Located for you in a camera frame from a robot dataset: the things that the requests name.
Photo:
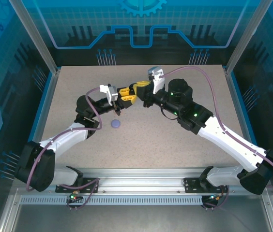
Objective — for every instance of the small LED circuit board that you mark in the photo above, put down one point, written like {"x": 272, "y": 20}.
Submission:
{"x": 214, "y": 198}
{"x": 73, "y": 197}

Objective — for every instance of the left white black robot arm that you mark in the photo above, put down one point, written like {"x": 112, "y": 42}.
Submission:
{"x": 64, "y": 137}

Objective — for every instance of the blue table edge strip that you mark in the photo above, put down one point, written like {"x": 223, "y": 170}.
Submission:
{"x": 42, "y": 96}
{"x": 239, "y": 96}

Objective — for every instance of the aluminium mounting rail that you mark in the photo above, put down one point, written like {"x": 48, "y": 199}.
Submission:
{"x": 139, "y": 181}

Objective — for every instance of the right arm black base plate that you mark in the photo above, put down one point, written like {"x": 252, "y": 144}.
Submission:
{"x": 191, "y": 186}

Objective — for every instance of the purple round charging case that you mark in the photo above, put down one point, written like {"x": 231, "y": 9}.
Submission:
{"x": 115, "y": 123}

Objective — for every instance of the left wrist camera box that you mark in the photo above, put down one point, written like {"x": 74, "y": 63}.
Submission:
{"x": 110, "y": 93}

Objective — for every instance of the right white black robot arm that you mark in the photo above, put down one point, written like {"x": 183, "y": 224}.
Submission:
{"x": 226, "y": 140}

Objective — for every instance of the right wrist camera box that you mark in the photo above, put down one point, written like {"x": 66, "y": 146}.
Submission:
{"x": 157, "y": 79}

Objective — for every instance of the aluminium frame post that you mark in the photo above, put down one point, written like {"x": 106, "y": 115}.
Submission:
{"x": 245, "y": 41}
{"x": 39, "y": 41}

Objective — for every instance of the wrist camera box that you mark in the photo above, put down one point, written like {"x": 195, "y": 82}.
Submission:
{"x": 157, "y": 79}
{"x": 110, "y": 93}

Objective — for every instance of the grey metal panel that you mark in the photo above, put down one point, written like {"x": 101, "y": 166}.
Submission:
{"x": 139, "y": 220}

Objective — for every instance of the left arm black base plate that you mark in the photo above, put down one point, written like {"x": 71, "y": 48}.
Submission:
{"x": 78, "y": 190}

